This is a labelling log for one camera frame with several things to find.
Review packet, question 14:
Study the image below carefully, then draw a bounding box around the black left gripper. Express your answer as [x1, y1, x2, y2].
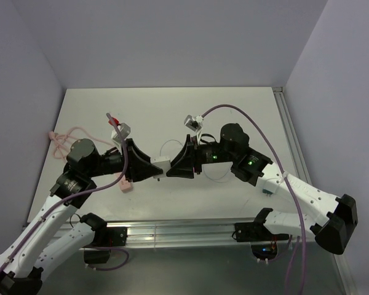
[86, 138, 162, 181]

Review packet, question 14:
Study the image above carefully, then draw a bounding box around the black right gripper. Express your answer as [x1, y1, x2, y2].
[167, 134, 236, 179]

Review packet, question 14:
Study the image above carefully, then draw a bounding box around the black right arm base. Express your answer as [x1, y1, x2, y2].
[231, 221, 290, 243]

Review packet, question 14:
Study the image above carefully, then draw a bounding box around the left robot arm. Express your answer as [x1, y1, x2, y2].
[0, 139, 164, 294]

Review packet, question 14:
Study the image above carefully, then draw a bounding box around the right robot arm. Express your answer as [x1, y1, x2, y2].
[166, 123, 358, 255]

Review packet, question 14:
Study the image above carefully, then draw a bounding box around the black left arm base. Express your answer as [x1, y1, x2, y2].
[83, 226, 130, 269]

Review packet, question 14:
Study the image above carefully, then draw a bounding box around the blue charger plug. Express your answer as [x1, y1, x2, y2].
[261, 181, 280, 195]

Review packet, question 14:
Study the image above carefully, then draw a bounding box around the pink power strip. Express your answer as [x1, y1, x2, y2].
[117, 176, 133, 194]

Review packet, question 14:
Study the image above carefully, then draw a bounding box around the thin light blue cable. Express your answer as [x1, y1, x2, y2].
[159, 140, 234, 183]

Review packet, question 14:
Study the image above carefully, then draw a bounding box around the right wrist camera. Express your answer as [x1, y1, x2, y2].
[184, 115, 204, 140]

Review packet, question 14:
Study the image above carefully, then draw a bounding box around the pink power strip cord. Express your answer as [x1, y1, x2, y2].
[47, 126, 111, 160]

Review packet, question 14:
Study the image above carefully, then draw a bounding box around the aluminium table rail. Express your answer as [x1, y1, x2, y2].
[6, 87, 357, 295]

